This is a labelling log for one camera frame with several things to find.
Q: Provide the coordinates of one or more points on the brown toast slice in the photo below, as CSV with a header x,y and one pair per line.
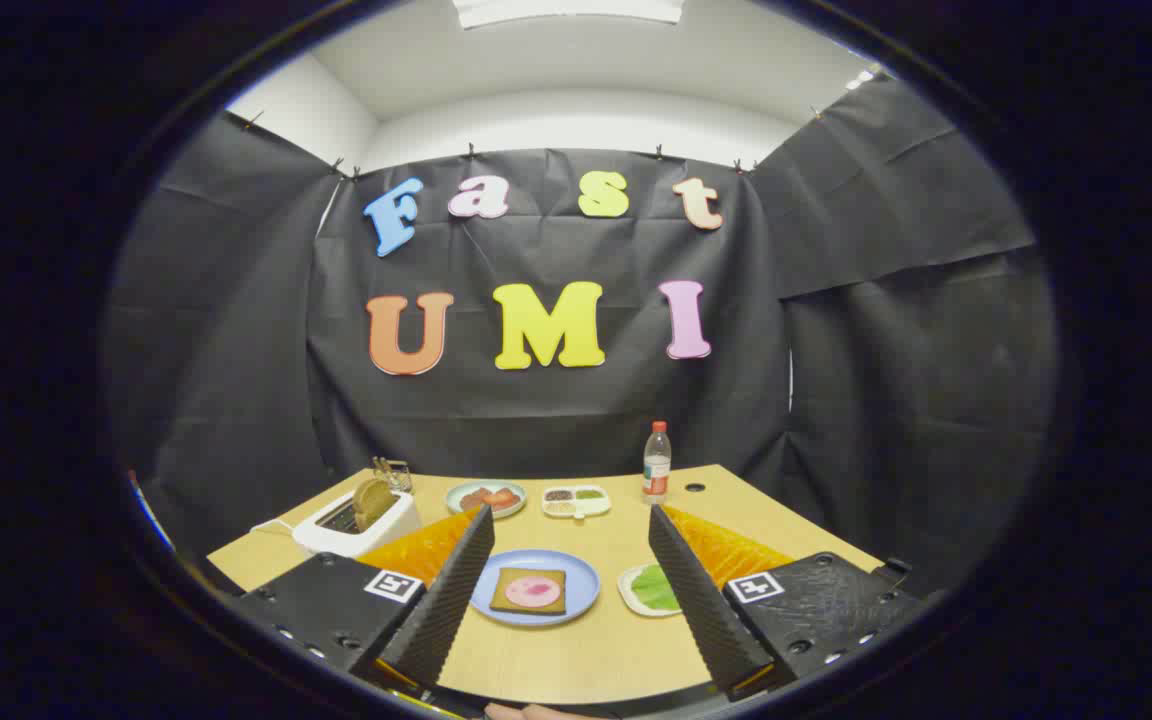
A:
x,y
373,503

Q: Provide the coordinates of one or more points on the red tomato slice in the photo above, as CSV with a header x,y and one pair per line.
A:
x,y
503,496

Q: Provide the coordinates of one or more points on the ceiling light panel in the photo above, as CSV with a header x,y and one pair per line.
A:
x,y
566,10

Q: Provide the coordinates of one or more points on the brown bread slice with ham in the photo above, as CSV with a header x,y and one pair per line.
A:
x,y
499,604

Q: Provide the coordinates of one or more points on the green lettuce leaf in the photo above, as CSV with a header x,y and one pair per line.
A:
x,y
654,590

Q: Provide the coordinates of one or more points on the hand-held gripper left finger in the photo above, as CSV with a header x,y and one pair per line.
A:
x,y
446,600

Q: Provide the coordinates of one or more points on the pink ham slice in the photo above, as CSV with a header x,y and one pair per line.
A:
x,y
533,591

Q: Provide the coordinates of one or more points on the blue round plate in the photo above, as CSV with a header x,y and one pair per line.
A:
x,y
581,585

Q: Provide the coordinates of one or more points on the clear bottle with red cap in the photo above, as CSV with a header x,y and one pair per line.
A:
x,y
656,465

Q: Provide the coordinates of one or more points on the black backdrop cloth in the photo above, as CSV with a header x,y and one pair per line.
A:
x,y
236,350

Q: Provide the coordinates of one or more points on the pale green round plate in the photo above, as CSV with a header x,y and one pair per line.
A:
x,y
456,500

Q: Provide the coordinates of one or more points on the white toaster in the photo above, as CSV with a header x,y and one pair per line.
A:
x,y
376,535

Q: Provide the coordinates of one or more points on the white square plate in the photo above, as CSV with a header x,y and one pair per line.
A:
x,y
624,590

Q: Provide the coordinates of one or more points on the brown meat pieces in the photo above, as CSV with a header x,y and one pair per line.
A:
x,y
474,497

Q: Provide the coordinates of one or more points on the white divided condiment dish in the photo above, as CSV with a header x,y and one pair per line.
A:
x,y
576,510

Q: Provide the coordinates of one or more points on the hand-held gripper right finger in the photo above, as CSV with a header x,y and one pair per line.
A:
x,y
701,600

